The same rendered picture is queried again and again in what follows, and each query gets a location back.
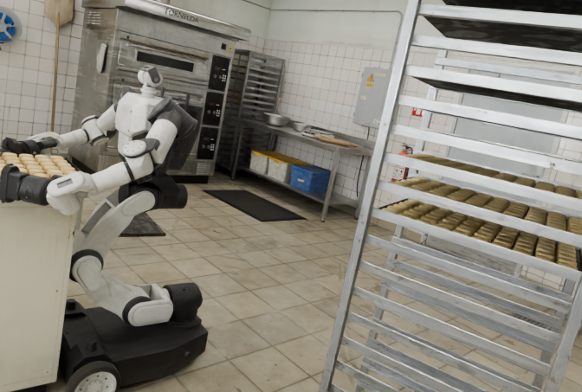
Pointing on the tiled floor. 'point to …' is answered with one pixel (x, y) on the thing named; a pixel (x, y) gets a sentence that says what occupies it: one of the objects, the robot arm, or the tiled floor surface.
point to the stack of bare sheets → (142, 228)
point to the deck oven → (224, 54)
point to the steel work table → (315, 146)
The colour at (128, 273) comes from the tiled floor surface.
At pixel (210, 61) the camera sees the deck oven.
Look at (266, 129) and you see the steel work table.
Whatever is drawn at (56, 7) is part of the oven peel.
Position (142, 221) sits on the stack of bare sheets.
